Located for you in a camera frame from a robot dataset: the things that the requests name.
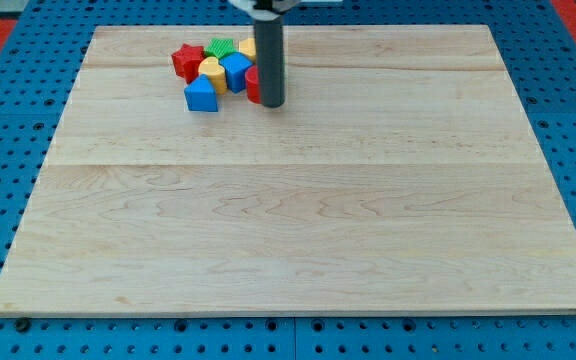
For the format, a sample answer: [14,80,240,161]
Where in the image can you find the red star block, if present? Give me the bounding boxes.
[171,43,205,84]

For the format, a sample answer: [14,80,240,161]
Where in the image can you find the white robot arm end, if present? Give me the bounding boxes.
[228,0,301,21]

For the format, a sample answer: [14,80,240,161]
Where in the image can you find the blue cube block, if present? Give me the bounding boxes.
[219,52,253,93]

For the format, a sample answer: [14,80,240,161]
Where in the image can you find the green star block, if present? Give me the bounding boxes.
[204,38,237,59]

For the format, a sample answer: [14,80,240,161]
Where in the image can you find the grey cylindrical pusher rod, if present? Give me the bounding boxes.
[253,16,285,108]

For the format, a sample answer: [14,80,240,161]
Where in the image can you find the red cylinder block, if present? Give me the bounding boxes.
[244,65,261,104]

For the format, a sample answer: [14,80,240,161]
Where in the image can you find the yellow block behind rod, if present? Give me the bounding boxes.
[238,38,257,64]

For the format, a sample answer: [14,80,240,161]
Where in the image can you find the yellow heart block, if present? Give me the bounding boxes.
[198,57,228,95]

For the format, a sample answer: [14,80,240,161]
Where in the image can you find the blue triangle block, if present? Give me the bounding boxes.
[184,75,218,112]

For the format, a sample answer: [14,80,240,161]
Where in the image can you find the light wooden board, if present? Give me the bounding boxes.
[0,25,576,318]

